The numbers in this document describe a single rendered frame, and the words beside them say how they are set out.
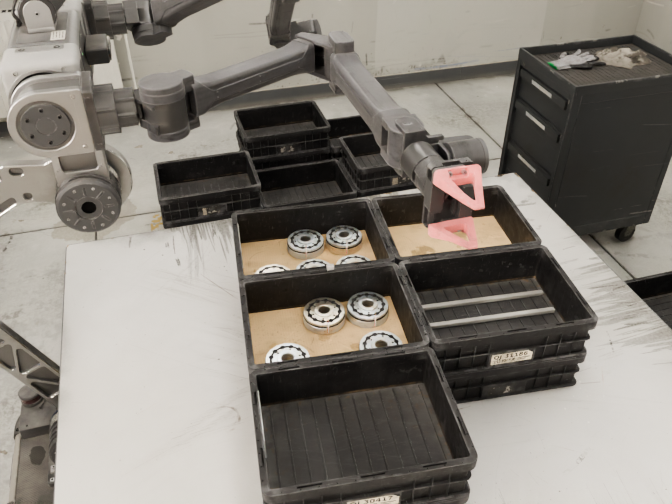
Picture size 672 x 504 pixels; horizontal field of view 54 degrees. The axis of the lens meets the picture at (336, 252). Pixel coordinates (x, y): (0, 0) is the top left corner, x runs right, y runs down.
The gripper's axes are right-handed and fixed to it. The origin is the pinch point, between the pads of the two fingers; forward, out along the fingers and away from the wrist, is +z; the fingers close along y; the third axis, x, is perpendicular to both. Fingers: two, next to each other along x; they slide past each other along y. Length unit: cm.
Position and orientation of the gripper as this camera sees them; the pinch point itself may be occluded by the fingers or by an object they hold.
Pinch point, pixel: (473, 225)
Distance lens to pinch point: 89.9
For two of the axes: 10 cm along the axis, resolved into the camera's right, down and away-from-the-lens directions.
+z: 2.9, 5.7, -7.7
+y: 0.0, 8.0, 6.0
